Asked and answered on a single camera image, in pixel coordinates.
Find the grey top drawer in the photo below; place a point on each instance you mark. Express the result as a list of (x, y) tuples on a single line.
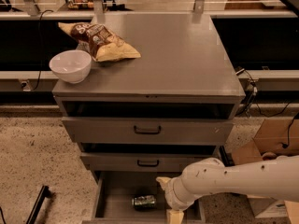
[(148, 131)]

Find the cardboard box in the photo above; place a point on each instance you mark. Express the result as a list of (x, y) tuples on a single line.
[(275, 138)]

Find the black bar on floor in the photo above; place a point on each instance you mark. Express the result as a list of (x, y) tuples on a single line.
[(43, 194)]

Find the black bar beside cabinet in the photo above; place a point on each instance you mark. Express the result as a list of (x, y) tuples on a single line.
[(226, 157)]

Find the white bowl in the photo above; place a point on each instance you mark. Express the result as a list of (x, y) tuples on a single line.
[(71, 66)]

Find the grey middle drawer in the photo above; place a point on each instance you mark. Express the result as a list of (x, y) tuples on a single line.
[(138, 162)]

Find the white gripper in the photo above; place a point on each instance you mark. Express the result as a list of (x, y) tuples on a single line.
[(171, 192)]

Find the brown yellow chip bag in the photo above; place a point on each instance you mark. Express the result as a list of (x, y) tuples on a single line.
[(103, 44)]

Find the grey drawer cabinet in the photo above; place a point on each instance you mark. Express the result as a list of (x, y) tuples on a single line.
[(183, 73)]

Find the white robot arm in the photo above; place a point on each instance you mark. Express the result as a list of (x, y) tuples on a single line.
[(277, 179)]

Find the grey open bottom drawer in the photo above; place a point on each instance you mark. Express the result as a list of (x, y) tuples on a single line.
[(113, 203)]

